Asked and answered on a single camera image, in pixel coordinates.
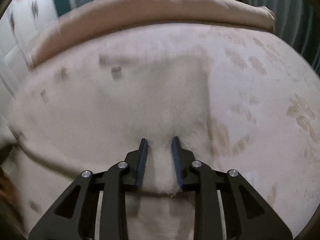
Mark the beige sweater with black hearts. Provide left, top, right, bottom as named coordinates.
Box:
left=8, top=54, right=213, bottom=194

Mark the pink floral bed blanket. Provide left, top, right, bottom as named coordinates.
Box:
left=6, top=24, right=319, bottom=239

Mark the white panelled wardrobe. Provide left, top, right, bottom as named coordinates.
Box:
left=0, top=0, right=61, bottom=111

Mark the folded pink duvet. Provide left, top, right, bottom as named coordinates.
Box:
left=29, top=0, right=276, bottom=69

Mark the grey-green striped curtain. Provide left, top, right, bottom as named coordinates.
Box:
left=242, top=0, right=319, bottom=74

